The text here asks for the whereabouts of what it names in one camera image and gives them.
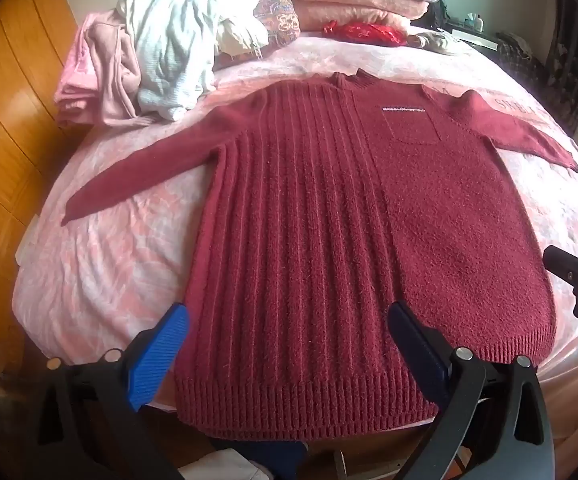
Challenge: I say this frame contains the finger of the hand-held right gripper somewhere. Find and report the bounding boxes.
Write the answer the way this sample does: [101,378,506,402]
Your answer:
[542,244,578,286]

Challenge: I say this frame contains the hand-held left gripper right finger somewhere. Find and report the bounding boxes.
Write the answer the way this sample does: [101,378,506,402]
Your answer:
[388,301,556,480]

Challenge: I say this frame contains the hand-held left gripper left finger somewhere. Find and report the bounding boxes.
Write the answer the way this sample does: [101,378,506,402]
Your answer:
[34,302,190,480]

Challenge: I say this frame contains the dark red knit sweater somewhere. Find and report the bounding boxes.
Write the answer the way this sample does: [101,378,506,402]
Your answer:
[64,70,578,443]

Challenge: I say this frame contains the pink printed blanket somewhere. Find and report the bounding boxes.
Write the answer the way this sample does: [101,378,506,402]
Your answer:
[11,30,578,411]

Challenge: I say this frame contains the white cloth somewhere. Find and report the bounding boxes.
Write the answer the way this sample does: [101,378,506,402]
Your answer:
[176,452,272,480]

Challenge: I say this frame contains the dark blue cloth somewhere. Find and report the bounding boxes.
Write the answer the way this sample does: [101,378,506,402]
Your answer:
[209,437,310,480]

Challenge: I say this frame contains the white flat box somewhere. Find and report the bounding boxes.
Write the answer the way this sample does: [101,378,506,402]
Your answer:
[451,30,500,51]

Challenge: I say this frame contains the beige hot water bottle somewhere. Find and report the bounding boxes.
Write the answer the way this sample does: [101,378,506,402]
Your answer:
[409,31,462,55]

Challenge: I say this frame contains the pale pink garment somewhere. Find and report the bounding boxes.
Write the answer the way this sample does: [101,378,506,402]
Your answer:
[54,12,154,128]

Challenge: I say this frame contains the white garment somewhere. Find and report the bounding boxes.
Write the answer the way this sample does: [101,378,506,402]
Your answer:
[126,0,270,121]

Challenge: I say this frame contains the red embroidered pouch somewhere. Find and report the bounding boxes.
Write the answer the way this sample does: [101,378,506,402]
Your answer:
[324,19,410,47]

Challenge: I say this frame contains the paisley pillow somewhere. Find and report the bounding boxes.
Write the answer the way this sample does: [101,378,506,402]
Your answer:
[214,0,302,68]

